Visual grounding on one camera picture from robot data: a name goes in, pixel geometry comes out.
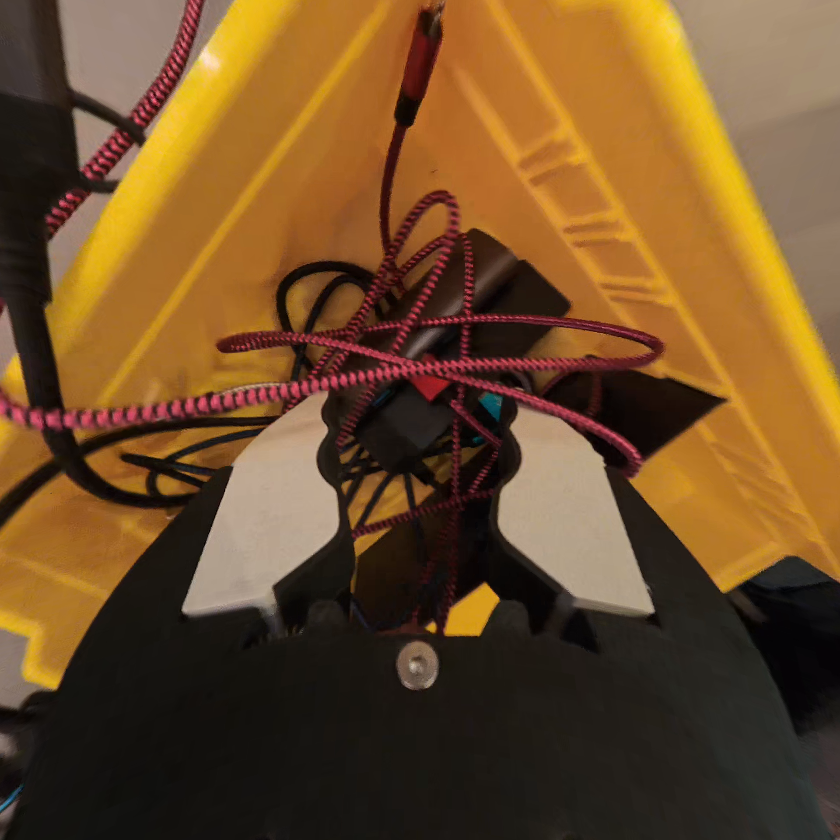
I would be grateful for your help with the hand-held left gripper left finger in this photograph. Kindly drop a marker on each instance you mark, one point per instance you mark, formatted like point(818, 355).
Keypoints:
point(263, 525)

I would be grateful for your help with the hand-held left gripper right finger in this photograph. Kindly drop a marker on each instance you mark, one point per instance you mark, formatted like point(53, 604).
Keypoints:
point(578, 525)

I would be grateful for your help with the black usb hub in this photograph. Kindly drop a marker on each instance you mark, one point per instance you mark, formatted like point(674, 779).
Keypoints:
point(400, 427)

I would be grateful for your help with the grey usb hub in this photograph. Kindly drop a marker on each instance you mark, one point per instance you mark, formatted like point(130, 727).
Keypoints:
point(505, 282)

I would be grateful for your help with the yellow plastic bin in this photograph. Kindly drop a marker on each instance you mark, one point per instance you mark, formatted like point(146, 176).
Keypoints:
point(630, 197)

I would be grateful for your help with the black bin divider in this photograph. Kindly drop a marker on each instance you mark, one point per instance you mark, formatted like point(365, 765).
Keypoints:
point(643, 407)

